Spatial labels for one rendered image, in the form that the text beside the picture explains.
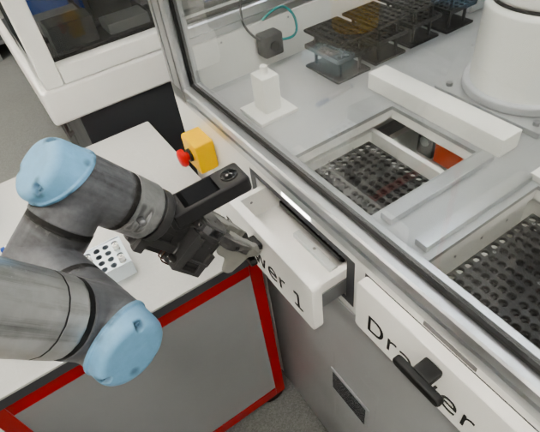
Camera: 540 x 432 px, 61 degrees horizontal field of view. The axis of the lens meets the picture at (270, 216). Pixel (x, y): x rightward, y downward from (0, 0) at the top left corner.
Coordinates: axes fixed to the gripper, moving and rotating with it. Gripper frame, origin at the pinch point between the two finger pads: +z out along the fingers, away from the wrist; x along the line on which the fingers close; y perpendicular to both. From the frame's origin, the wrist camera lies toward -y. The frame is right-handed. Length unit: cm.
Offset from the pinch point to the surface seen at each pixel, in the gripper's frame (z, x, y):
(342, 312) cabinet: 17.1, 11.9, 1.0
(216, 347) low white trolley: 27.8, -11.2, 30.8
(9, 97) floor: 59, -300, 76
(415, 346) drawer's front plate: 4.7, 28.3, -5.5
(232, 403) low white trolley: 51, -11, 49
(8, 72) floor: 63, -342, 70
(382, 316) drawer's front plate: 5.0, 22.4, -5.3
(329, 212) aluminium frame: -1.0, 8.9, -11.8
